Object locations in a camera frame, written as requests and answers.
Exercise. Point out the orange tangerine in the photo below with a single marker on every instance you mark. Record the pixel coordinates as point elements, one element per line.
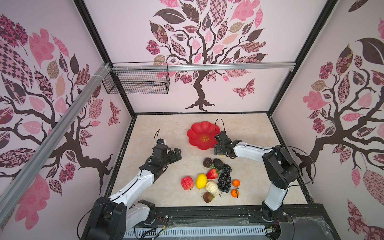
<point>235,193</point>
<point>236,183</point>

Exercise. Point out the white slotted cable duct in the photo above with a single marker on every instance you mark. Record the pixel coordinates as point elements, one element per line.
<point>194,232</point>

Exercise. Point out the dark green avocado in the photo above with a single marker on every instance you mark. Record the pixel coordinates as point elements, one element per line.
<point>218,164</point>

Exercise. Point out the lower orange tangerine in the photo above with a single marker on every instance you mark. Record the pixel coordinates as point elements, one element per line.
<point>235,193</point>

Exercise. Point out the upper orange tangerine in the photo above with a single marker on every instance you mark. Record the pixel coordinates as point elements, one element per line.
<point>236,183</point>

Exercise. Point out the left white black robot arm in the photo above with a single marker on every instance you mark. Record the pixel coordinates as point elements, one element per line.
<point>111,217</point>

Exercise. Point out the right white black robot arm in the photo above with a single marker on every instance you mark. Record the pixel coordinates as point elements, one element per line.
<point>282,170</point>

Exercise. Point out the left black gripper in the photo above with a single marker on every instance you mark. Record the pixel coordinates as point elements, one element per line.
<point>178,154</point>

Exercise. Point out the red strawberry with green leaves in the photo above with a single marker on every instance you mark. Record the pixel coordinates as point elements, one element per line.
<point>212,174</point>

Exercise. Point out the yellow lemon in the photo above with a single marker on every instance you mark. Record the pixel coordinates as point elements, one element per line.
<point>201,181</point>

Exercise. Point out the red pomegranate fruit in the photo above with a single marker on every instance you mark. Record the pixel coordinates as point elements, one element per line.
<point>187,183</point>

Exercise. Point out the rear aluminium frame rail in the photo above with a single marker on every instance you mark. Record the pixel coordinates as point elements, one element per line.
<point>203,67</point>

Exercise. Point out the black grape bunch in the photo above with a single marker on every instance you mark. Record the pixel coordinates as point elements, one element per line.
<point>224,182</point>

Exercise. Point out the red flower-shaped fruit bowl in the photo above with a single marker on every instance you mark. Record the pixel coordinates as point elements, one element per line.
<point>202,135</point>

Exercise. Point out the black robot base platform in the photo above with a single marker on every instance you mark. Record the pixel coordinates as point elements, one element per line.
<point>293,222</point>

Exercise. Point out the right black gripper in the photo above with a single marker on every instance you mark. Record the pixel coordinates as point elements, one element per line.
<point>221,147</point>

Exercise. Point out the brown green fig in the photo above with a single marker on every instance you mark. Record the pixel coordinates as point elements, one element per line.
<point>208,197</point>

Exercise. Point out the left aluminium frame rail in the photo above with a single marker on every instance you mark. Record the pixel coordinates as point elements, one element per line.
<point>23,180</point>

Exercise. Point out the black wire mesh basket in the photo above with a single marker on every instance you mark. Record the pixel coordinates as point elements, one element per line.
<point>138,78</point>

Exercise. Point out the aluminium frame rail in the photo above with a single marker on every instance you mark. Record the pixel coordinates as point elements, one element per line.
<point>23,180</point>
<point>203,67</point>

